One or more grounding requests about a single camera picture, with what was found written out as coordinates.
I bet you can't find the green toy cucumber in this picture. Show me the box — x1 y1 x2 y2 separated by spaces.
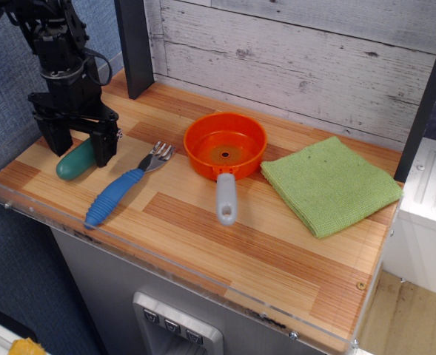
56 138 95 180

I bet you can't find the green microfibre cloth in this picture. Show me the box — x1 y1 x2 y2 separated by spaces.
261 137 403 238

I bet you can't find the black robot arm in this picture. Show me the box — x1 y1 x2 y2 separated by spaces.
0 1 121 167

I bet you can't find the white ribbed box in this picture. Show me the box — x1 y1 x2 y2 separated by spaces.
383 138 436 293

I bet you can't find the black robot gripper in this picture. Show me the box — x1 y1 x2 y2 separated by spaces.
28 68 120 168

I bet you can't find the orange pot grey handle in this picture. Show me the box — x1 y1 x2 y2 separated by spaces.
183 112 267 226

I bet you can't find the yellow and black object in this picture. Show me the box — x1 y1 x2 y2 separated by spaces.
7 338 47 355

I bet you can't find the black left frame post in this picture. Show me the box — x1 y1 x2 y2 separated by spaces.
115 0 155 99

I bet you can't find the grey cabinet with button panel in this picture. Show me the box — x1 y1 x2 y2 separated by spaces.
50 226 337 355

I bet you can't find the blue handled metal fork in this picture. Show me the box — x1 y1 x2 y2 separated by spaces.
85 141 175 229

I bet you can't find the clear acrylic table guard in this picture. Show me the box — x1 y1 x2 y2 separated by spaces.
0 53 400 355

